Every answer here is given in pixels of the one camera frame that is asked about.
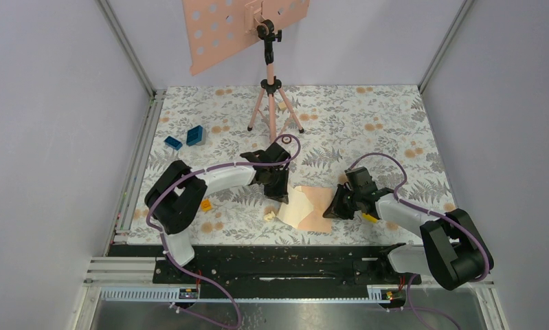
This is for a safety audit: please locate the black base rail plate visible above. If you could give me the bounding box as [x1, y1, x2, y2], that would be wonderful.
[107, 245, 435, 302]

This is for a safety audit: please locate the large blue toy brick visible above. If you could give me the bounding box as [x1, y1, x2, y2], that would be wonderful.
[186, 125, 206, 146]

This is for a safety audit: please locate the yellow toy brick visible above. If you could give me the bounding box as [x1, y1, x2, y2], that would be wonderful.
[362, 214, 379, 223]

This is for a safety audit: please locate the orange square toy brick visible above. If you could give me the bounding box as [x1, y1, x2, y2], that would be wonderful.
[200, 199, 213, 212]

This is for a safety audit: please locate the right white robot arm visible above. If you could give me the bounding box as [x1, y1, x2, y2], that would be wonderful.
[323, 167, 494, 291]

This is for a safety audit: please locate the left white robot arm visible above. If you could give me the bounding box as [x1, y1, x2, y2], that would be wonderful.
[144, 142, 293, 283]

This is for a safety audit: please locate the pink perforated music stand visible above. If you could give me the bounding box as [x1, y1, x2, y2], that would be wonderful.
[181, 0, 311, 138]

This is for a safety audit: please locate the small blue toy brick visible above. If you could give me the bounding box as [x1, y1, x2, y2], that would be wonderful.
[164, 136, 183, 151]

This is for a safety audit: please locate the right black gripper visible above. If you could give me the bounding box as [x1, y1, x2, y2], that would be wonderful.
[324, 184, 361, 221]

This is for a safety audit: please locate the cream chess knight piece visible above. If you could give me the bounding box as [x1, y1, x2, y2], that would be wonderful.
[263, 211, 276, 222]

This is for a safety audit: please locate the tan paper envelope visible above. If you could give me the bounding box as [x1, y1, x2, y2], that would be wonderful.
[277, 186, 336, 234]

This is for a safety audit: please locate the floral patterned table mat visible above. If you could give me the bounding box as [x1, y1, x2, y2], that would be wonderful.
[128, 85, 455, 245]

